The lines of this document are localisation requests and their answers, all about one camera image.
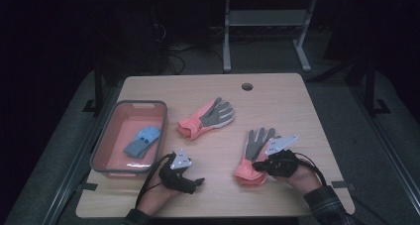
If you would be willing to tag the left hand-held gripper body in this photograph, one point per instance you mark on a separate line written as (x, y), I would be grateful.
(176, 177)

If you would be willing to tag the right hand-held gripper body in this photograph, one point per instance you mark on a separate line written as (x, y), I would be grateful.
(280, 164)

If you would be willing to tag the pink and grey work glove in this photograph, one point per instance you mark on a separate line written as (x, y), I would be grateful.
(254, 145)
(198, 122)

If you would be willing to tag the blue knit glove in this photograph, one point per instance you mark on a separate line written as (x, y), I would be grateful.
(140, 144)

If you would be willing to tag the pink plastic bin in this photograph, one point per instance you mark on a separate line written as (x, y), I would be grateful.
(120, 119)

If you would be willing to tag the person's left hand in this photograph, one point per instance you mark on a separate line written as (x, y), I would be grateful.
(155, 195)

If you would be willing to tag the person's right hand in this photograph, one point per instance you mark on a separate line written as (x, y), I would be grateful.
(303, 182)

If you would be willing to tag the black tape strip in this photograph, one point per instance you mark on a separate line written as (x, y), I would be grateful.
(343, 185)
(86, 186)

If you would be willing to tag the grey metal stand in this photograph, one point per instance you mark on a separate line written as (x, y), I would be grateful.
(267, 18)

